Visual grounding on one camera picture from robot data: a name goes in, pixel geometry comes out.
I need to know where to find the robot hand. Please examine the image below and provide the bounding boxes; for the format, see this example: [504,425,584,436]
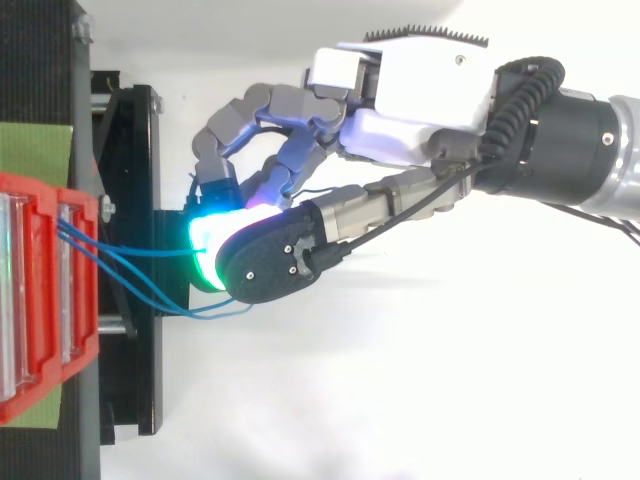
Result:
[185,23,501,306]

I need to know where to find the black stand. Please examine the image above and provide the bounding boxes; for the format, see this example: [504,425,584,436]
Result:
[0,0,192,480]

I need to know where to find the red bin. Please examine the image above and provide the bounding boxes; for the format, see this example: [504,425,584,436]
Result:
[0,171,100,426]

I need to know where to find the black coiled cable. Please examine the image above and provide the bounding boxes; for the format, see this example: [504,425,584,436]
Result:
[480,55,568,157]

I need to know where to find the blue cable bundle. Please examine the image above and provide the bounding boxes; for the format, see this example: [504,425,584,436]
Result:
[55,217,254,321]

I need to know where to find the thin black cable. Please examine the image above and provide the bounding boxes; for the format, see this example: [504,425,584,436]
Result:
[304,158,502,268]

